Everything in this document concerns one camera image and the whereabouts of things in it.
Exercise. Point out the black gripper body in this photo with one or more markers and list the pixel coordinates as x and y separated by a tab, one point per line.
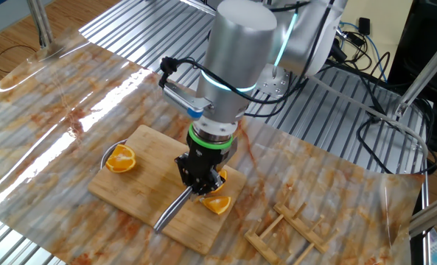
203	162

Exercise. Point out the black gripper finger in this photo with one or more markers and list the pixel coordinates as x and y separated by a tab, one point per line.
218	182
183	169

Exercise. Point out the cut orange piece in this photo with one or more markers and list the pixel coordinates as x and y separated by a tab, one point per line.
121	160
222	176
217	204

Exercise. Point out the steel cleaver knife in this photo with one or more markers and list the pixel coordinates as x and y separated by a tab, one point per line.
172	211

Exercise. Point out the bamboo cutting board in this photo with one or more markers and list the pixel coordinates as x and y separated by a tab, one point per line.
137	187

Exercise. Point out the wooden peg rack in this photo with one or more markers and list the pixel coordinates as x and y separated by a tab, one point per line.
295	224

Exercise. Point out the marble pattern plastic mat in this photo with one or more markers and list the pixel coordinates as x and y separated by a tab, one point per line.
56	147

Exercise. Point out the clear plastic tube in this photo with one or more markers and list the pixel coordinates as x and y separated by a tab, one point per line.
351	98

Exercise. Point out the black power adapter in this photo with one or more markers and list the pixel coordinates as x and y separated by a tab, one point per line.
364	26

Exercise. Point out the black equipment case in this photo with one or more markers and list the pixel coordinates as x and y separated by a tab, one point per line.
424	55

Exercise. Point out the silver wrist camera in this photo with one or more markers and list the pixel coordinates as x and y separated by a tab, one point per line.
185	99

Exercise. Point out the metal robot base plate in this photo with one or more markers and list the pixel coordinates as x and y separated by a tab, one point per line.
277	84

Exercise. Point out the black camera clamp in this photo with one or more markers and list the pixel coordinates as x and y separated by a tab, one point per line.
339	53

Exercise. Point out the thin aluminium frame post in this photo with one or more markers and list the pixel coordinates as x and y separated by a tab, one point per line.
425	221

